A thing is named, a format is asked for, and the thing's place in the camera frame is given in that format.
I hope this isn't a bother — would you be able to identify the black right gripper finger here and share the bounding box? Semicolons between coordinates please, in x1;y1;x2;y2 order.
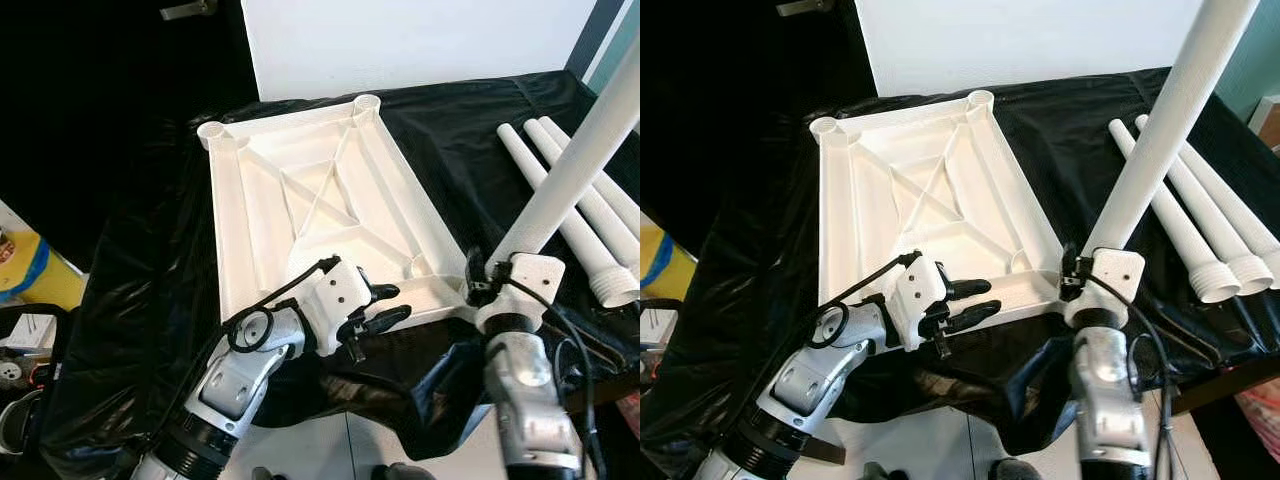
464;247;493;306
1060;242;1083;301

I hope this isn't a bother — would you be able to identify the white plastic table top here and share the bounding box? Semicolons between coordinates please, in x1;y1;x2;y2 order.
808;90;1086;331
196;94;481;326

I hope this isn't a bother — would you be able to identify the white plastic table leg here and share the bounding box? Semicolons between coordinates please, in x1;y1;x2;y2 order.
487;40;641;269
1082;0;1261;263
1134;113;1276;291
540;115;641;236
523;118;641;266
1150;112;1280;256
1108;118;1241;304
497;122;641;309

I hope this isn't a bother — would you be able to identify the black plastic table cover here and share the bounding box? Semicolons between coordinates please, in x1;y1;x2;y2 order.
640;65;1280;471
40;70;641;480

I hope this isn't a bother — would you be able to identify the small white box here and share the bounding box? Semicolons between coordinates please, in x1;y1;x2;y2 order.
0;312;56;351
645;310;681;346

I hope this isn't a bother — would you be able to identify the brown wooden table leg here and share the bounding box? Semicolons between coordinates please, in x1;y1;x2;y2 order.
790;440;846;466
1170;355;1280;413

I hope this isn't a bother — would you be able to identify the yellow and blue box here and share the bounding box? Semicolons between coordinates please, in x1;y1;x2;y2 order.
0;225;86;311
640;225;698;301

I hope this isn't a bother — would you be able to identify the black open tool bag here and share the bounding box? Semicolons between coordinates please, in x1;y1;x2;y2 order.
0;305;71;461
640;298;696;381

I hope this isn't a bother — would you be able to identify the pink shopping bag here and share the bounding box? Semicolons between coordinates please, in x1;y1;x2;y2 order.
1235;385;1280;463

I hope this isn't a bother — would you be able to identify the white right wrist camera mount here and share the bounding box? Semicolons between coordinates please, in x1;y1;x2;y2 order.
475;253;567;333
1062;250;1146;329

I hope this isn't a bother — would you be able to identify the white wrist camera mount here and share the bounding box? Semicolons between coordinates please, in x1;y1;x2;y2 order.
885;258;949;351
1062;250;1146;329
475;253;567;333
305;260;373;346

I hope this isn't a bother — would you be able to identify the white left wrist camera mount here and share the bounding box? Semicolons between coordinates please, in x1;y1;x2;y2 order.
305;260;373;346
885;258;949;351

